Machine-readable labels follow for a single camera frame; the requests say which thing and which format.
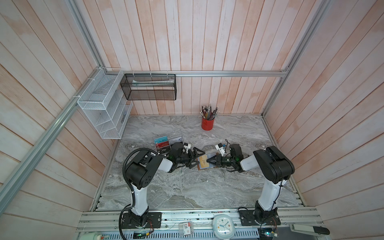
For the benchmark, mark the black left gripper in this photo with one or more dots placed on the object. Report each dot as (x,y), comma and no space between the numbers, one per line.
(195,149)

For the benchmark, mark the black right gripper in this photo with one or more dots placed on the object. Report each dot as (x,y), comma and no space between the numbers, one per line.
(212,158)

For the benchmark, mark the clear acrylic card display stand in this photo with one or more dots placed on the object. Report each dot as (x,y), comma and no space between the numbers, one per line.
(171,135)

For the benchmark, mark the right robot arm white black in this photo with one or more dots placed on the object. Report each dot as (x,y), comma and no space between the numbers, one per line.
(275,166)

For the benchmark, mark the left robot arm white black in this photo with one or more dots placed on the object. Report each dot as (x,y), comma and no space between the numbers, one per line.
(141,165)

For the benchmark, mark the black VIP card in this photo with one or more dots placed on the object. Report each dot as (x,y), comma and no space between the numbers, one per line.
(164,150)

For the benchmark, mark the red VIP card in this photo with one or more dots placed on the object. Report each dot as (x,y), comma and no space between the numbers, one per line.
(162,145)

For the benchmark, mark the red metal pencil bucket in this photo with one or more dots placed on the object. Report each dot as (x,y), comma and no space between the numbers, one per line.
(207,125)

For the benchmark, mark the bundle of coloured pencils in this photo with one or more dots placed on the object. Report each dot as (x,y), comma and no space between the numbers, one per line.
(208,113)

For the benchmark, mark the white analog clock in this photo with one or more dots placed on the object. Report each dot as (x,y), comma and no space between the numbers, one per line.
(223,227)

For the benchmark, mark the small red white box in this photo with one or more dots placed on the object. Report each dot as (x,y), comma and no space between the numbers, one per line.
(186,229)

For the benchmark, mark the green circuit board right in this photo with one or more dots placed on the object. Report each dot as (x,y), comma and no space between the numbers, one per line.
(267,234)

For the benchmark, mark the green circuit board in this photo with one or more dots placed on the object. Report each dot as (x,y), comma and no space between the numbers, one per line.
(267,234)
(140,235)

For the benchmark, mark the green circuit board left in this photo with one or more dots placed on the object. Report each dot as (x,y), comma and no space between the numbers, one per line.
(140,235)

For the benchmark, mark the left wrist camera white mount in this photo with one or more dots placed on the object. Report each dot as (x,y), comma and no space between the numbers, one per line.
(187,146)

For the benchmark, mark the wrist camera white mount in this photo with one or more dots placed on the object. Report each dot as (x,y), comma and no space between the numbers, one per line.
(187,146)
(222,148)

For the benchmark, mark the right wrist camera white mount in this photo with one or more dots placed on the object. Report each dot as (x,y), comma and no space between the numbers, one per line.
(222,148)

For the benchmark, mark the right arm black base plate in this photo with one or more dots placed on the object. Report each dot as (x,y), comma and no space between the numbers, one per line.
(259,216)

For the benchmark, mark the aluminium mounting rail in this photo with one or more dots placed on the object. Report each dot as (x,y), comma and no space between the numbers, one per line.
(106,224)

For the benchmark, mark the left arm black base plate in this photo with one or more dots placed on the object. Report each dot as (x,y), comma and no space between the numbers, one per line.
(131,221)

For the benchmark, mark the black mesh wall basket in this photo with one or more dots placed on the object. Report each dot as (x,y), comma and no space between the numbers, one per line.
(149,87)

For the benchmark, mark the white wire mesh shelf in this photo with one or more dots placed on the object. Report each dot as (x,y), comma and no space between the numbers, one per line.
(105,104)

